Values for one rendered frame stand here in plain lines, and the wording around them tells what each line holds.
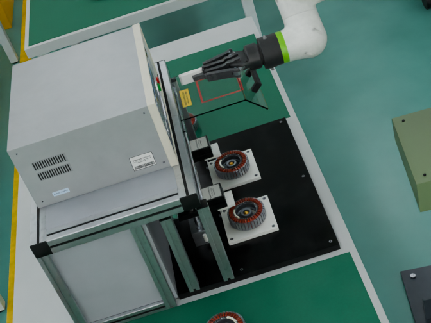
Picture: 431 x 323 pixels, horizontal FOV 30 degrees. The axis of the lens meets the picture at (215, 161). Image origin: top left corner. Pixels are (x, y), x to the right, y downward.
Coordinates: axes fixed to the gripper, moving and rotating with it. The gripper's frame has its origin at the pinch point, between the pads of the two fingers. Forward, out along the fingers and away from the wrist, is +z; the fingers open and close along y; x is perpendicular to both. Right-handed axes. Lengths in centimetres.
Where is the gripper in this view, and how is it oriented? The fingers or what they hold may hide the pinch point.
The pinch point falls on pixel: (192, 76)
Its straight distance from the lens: 230.7
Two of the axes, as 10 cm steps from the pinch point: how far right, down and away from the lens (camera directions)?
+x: -2.6, -7.5, -6.1
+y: -1.7, -5.9, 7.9
